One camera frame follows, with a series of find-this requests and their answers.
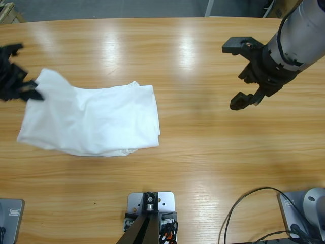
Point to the dark camera post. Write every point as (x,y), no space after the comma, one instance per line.
(142,231)

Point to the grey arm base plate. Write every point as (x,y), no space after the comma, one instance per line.
(11,228)
(288,221)

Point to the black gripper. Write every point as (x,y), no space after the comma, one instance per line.
(271,73)
(11,78)

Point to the white slanted leg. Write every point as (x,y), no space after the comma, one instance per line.
(269,8)

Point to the white t-shirt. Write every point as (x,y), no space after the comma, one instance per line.
(101,119)

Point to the white upright pole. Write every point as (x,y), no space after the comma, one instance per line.
(209,7)

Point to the brown cardboard box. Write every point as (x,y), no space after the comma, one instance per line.
(278,11)

